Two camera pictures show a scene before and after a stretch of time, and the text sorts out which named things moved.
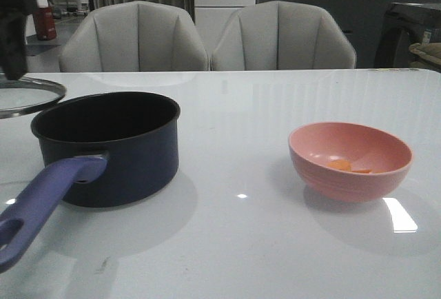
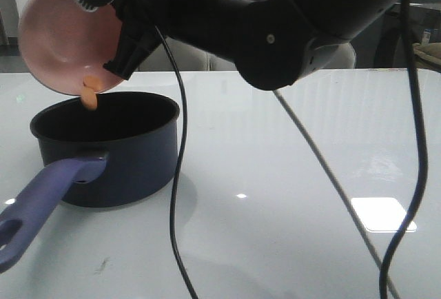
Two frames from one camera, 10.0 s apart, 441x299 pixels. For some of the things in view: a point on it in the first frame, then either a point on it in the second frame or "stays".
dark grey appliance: [406, 23] stays
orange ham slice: [344, 165] → [91, 84]
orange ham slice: [362, 171] → [88, 96]
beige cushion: [426, 56] stays
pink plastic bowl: [347, 162] → [61, 43]
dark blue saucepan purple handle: [114, 149] stays
